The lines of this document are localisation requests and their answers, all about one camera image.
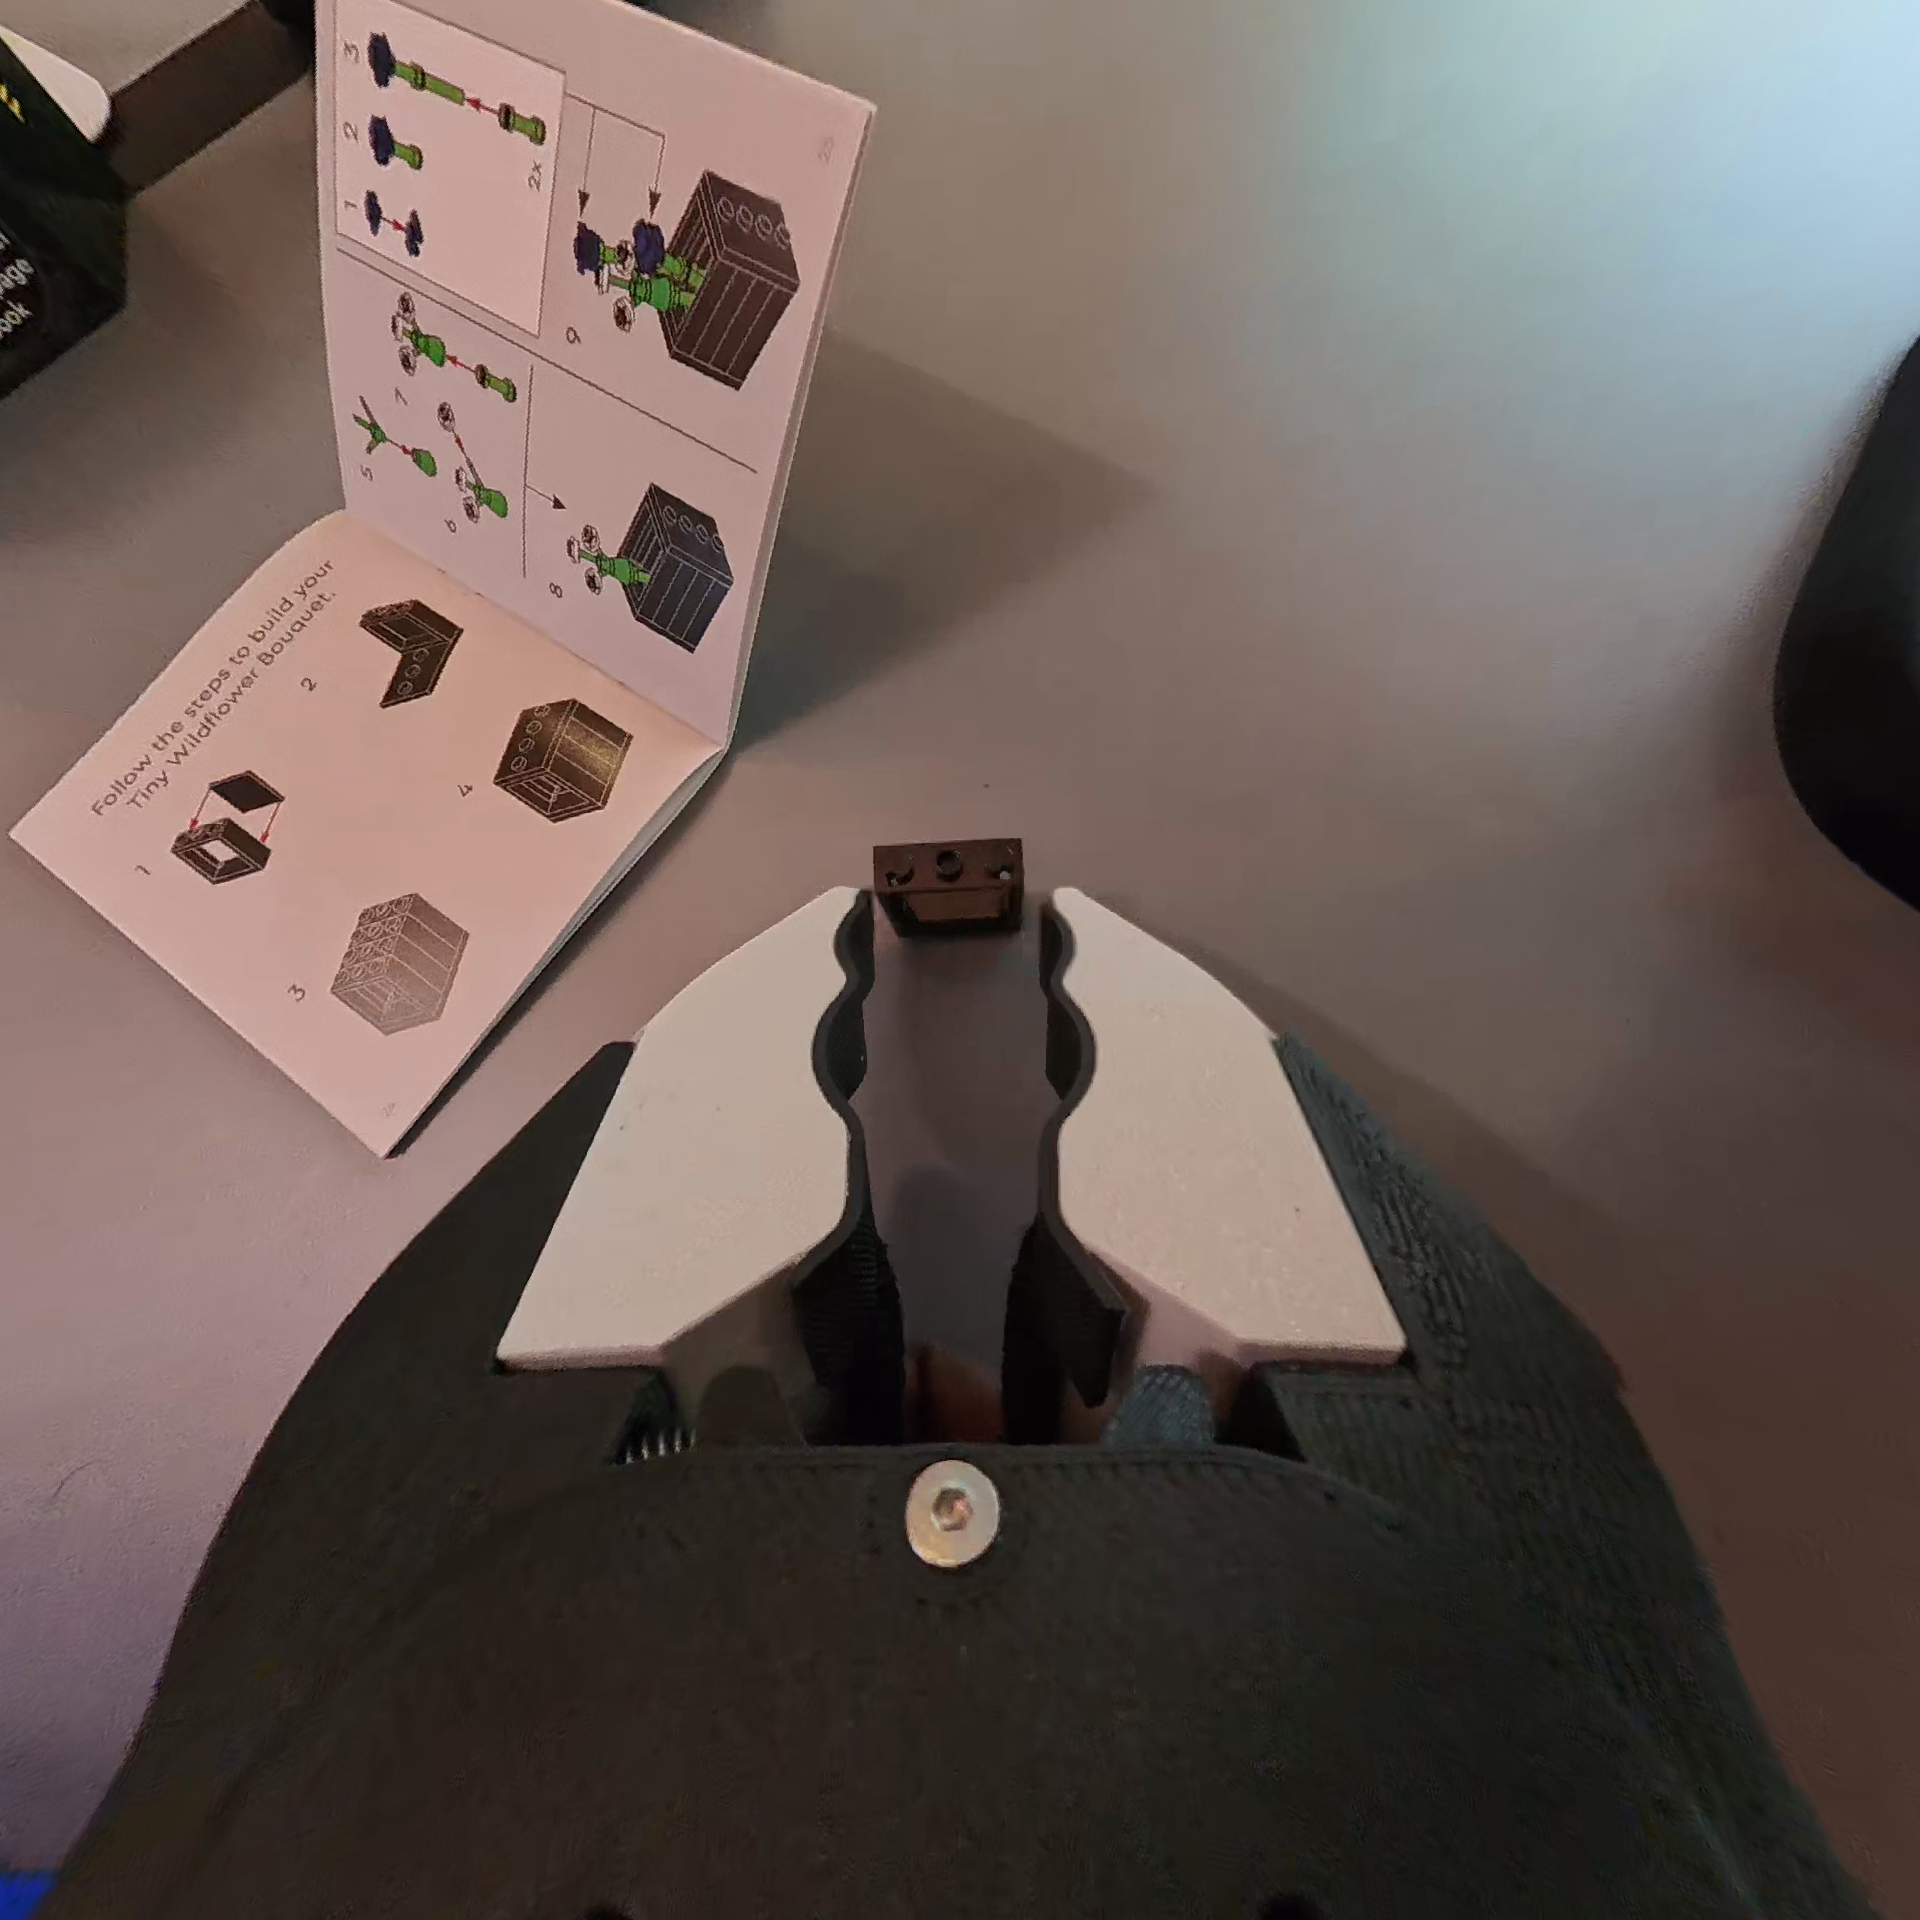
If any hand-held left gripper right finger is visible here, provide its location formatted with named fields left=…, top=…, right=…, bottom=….
left=1007, top=892, right=1412, bottom=1412

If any grey desk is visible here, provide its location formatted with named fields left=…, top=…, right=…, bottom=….
left=0, top=0, right=1920, bottom=1920

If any black glossy cardboard box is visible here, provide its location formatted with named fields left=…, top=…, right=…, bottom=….
left=0, top=30, right=129, bottom=397

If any black mesh cushion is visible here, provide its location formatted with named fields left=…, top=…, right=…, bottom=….
left=1771, top=329, right=1920, bottom=908

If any white instruction booklet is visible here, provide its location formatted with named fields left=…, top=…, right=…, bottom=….
left=10, top=0, right=878, bottom=1158

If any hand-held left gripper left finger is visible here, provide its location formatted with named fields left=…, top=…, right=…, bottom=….
left=497, top=892, right=896, bottom=1412

